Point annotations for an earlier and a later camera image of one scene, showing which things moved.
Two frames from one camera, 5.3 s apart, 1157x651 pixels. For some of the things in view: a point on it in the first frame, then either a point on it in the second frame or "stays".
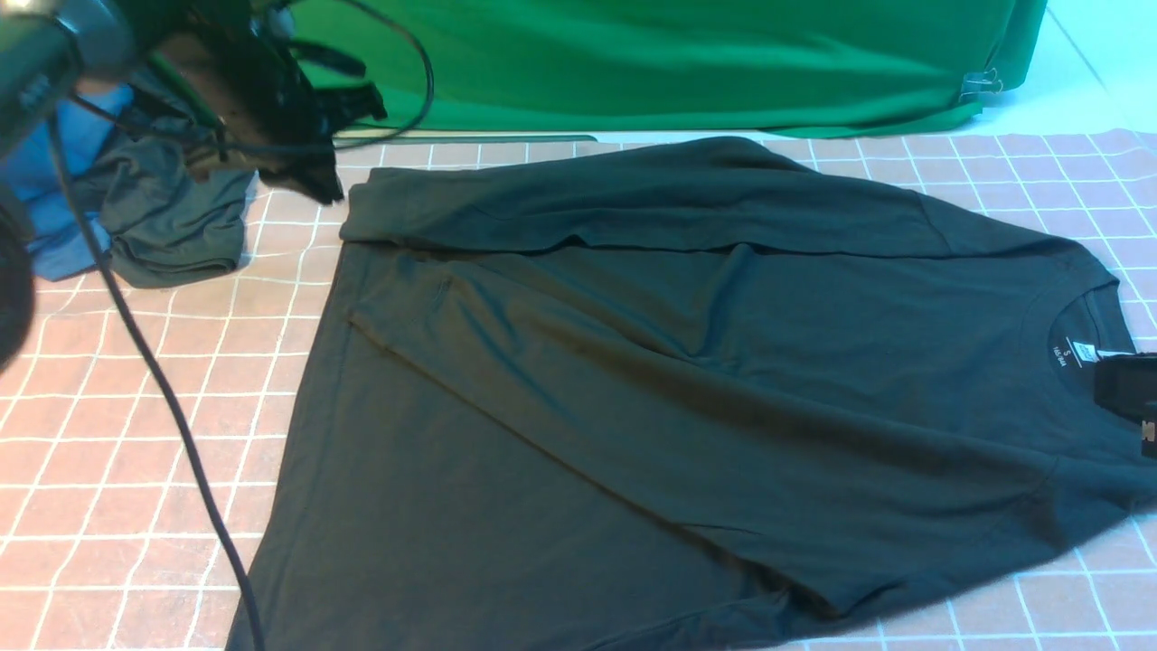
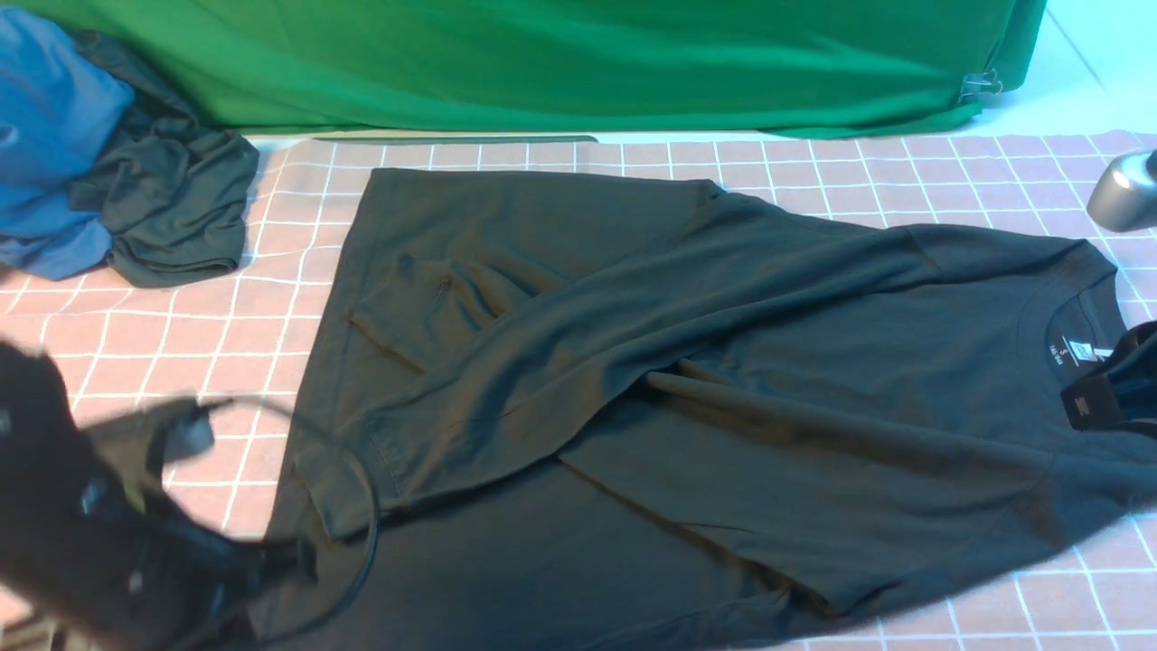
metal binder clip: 982,82 stays
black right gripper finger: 1127,384 → 1095,400
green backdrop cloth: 614,66 stays
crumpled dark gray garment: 155,221 stays
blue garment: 41,178 stays
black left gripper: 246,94 → 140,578
